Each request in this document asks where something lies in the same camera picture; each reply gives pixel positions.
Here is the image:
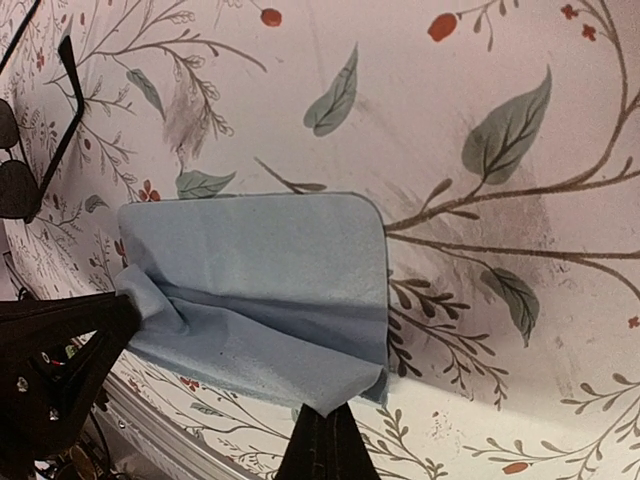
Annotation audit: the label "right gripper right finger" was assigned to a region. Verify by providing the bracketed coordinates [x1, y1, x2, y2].
[319, 403, 380, 480]

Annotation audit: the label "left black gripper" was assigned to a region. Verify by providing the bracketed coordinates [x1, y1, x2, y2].
[1, 292, 141, 465]

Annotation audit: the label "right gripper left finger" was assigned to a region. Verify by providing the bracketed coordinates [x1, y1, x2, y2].
[280, 405, 323, 480]

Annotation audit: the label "light blue cleaning cloth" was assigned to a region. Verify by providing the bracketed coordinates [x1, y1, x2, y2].
[114, 193, 389, 415]

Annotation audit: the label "black round sunglasses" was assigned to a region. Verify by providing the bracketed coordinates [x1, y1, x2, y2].
[0, 0, 86, 225]

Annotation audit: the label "front aluminium rail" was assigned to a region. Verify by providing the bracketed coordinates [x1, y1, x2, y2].
[102, 374, 256, 480]

